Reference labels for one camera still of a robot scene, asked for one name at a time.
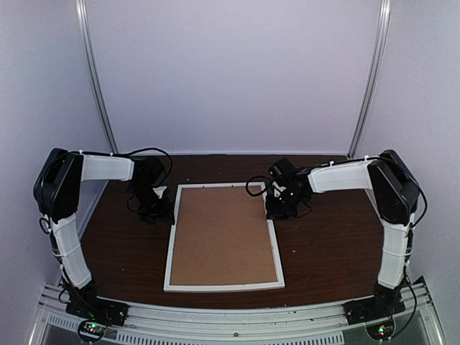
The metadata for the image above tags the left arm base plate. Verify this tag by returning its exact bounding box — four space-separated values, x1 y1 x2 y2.
63 280 129 326

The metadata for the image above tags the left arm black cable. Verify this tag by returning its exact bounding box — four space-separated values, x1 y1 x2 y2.
127 147 173 170

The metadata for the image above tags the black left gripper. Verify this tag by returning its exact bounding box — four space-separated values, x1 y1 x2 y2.
129 183 175 226

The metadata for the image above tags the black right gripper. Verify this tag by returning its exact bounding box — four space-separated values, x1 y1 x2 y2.
267 188 306 219

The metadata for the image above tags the white picture frame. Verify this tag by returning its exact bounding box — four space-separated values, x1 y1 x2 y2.
163 182 286 293

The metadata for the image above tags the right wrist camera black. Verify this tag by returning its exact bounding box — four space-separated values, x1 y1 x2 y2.
268 157 296 179

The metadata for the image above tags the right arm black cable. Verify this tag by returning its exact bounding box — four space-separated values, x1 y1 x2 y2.
246 175 270 198

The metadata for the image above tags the controller board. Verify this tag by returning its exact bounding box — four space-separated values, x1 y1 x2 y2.
77 320 108 343
366 319 395 341

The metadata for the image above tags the aluminium corner post right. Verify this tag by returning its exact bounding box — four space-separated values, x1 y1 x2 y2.
347 0 392 158

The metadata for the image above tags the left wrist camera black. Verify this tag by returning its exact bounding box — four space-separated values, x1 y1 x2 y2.
139 156 166 187

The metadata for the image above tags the aluminium front rail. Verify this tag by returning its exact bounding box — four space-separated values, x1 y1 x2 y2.
27 280 438 345

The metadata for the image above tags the aluminium corner post left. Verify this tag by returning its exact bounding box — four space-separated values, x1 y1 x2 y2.
75 0 119 153

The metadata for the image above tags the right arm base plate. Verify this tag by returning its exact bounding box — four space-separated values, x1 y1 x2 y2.
343 283 406 325

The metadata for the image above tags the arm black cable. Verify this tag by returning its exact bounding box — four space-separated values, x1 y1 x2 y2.
246 175 270 198
127 147 173 170

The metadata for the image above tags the left controller board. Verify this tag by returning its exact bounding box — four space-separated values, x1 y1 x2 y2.
77 320 108 343

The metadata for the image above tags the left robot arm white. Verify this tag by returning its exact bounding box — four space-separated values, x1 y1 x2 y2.
33 148 175 289

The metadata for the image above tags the brown backing board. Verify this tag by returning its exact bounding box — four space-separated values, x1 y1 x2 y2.
169 186 280 285

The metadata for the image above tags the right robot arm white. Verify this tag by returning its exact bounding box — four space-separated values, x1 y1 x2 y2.
266 149 421 289

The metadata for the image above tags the right controller board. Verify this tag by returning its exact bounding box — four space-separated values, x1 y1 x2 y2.
366 319 395 341

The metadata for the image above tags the aluminium corner post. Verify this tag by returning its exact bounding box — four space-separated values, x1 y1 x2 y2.
75 0 119 153
347 0 392 158

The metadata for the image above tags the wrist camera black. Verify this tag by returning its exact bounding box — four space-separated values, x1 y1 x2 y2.
268 157 296 179
139 156 166 187

